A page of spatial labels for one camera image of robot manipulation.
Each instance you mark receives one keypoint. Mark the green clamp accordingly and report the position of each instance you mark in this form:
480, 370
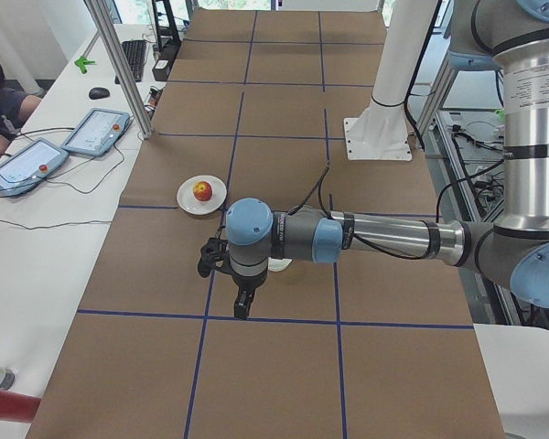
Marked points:
82, 63

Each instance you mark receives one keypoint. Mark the black computer mouse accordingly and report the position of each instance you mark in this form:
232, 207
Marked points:
97, 93

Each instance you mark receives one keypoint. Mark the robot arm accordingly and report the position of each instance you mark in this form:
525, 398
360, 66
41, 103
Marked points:
512, 252

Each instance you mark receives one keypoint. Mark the white bowl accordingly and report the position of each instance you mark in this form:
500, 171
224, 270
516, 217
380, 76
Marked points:
278, 265

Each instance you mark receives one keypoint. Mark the brown paper table cover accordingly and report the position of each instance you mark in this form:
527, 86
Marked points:
369, 347

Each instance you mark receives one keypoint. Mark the red fire extinguisher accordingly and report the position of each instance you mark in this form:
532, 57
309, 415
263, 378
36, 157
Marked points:
17, 407

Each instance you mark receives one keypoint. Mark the teach pendant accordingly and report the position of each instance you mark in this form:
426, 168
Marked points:
26, 169
97, 132

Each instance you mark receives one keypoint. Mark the teach pendant near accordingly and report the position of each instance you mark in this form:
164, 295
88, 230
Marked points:
26, 169

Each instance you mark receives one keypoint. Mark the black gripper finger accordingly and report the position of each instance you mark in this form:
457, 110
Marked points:
243, 303

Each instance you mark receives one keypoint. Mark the white pedestal column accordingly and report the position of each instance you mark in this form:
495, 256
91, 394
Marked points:
380, 132

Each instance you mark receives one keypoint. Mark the white plate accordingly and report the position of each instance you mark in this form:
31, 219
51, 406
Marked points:
187, 202

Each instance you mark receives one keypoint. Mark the black keyboard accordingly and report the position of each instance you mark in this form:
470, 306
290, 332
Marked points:
135, 54

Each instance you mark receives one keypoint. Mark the red yellow apple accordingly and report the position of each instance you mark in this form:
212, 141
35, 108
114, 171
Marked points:
202, 191

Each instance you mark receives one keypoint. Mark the aluminium frame post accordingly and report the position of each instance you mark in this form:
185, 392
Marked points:
100, 16

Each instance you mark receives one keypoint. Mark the teach pendant far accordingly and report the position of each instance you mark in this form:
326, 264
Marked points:
97, 132

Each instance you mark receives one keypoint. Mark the black mini computer box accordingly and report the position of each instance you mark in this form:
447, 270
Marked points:
161, 70

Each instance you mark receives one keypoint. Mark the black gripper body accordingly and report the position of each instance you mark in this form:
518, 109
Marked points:
245, 283

